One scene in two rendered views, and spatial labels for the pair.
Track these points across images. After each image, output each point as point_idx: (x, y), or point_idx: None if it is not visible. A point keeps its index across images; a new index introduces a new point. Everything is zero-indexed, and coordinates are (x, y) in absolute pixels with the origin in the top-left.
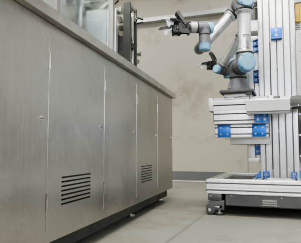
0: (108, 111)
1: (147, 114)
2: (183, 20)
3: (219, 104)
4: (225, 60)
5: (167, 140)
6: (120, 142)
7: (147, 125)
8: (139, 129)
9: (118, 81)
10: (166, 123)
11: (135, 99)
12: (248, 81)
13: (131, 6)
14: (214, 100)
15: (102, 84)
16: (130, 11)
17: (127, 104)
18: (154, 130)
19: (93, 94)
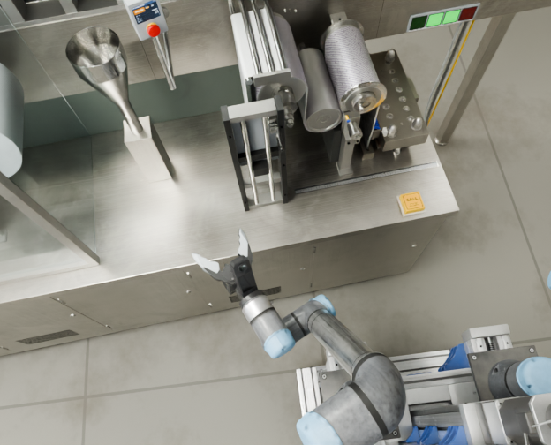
0: (87, 305)
1: (252, 267)
2: (237, 286)
3: (329, 370)
4: None
5: (381, 253)
6: (140, 305)
7: (254, 274)
8: (210, 285)
9: (105, 287)
10: (383, 243)
11: (184, 275)
12: (432, 412)
13: (244, 118)
14: (332, 358)
15: (55, 302)
16: (230, 137)
17: (150, 287)
18: (294, 267)
19: (35, 312)
